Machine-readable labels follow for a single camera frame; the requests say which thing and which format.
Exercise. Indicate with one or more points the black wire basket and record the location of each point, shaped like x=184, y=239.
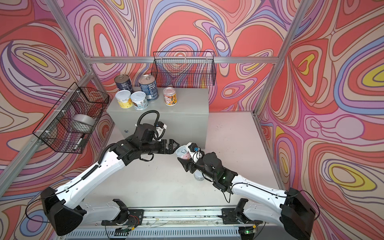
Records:
x=55, y=130
x=184, y=69

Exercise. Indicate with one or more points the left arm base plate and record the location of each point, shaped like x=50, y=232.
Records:
x=130, y=218

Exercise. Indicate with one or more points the left black wire basket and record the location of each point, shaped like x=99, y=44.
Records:
x=55, y=130

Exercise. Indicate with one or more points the back black wire basket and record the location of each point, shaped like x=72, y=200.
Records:
x=184, y=69

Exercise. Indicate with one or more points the small yellow can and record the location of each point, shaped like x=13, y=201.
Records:
x=123, y=98

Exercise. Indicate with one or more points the small white blue can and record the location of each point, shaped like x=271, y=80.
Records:
x=198, y=177

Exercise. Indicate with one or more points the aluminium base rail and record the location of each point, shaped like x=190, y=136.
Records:
x=179, y=223

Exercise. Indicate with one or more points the small white can pull tab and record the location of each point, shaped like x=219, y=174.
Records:
x=183, y=153

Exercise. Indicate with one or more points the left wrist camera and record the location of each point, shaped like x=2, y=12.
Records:
x=160, y=130

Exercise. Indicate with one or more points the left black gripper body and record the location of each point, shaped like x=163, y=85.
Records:
x=160, y=147

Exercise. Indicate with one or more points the grey metal cabinet box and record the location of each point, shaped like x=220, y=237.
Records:
x=187, y=121

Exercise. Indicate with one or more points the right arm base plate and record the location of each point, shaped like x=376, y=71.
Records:
x=231, y=216

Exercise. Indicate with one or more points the tall dark blue can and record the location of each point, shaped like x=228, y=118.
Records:
x=123, y=82

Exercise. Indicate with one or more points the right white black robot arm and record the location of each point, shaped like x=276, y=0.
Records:
x=287, y=209

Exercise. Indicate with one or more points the small pink can silver lid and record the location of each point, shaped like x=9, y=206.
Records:
x=170, y=96

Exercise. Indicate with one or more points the grey tape roll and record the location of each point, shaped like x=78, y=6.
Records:
x=82, y=123

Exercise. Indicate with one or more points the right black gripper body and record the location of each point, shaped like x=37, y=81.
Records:
x=200, y=166

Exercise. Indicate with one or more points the tall light blue can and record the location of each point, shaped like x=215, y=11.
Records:
x=149, y=87

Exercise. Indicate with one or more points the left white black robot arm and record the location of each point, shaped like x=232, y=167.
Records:
x=62, y=206

